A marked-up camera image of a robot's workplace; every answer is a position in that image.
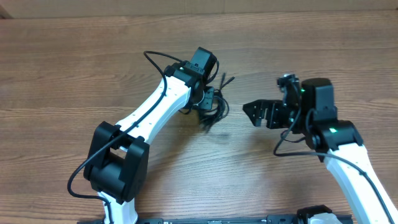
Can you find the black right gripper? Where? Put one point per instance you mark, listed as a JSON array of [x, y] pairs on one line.
[[273, 107]]

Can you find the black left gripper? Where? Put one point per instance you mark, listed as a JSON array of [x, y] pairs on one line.
[[208, 101]]

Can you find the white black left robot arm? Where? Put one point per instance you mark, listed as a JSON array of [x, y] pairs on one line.
[[118, 157]]

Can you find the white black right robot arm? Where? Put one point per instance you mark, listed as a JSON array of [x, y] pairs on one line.
[[308, 116]]

